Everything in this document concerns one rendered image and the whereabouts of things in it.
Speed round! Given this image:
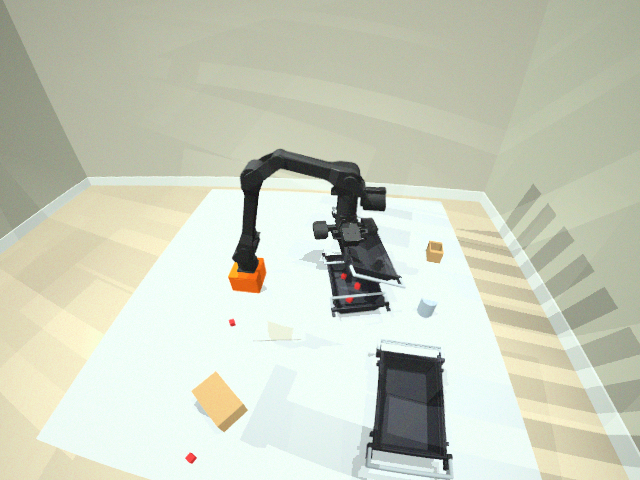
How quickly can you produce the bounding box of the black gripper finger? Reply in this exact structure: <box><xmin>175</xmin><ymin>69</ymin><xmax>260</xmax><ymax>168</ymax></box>
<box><xmin>331</xmin><ymin>232</ymin><xmax>343</xmax><ymax>250</ymax></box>

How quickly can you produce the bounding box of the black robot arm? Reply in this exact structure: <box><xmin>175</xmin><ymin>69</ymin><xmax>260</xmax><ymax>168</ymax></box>
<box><xmin>231</xmin><ymin>149</ymin><xmax>387</xmax><ymax>273</ymax></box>

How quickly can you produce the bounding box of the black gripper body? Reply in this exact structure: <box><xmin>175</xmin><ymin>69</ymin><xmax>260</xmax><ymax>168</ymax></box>
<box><xmin>313</xmin><ymin>206</ymin><xmax>378</xmax><ymax>240</ymax></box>

